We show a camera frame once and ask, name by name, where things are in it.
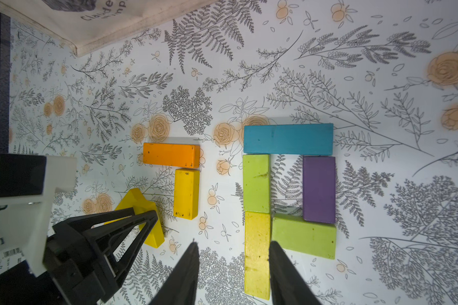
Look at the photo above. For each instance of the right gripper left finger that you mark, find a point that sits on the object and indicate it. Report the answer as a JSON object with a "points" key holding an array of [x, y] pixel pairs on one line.
{"points": [[181, 285]]}

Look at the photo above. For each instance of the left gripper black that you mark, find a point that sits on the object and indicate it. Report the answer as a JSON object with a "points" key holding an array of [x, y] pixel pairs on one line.
{"points": [[80, 273]]}

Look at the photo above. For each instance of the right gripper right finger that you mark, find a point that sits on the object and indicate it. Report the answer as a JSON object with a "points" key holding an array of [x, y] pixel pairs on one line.
{"points": [[287, 286]]}

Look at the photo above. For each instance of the lime green block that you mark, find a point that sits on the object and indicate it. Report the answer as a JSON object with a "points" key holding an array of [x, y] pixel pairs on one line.
{"points": [[313, 238]]}

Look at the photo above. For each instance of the purple block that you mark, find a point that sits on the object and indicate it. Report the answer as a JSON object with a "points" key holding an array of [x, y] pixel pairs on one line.
{"points": [[319, 189]]}

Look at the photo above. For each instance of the green block small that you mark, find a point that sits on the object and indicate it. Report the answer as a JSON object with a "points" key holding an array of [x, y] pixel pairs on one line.
{"points": [[256, 183]]}

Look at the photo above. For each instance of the orange long block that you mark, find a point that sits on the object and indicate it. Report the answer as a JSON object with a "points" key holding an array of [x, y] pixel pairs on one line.
{"points": [[180, 155]]}

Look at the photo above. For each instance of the teal block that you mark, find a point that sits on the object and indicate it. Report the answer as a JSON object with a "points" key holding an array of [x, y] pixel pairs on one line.
{"points": [[307, 139]]}

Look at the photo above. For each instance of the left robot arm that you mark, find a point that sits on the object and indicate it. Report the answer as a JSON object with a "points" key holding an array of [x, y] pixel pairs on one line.
{"points": [[28, 186]]}

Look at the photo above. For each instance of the beige canvas tote bag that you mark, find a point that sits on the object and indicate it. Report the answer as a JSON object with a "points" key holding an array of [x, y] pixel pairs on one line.
{"points": [[86, 26]]}

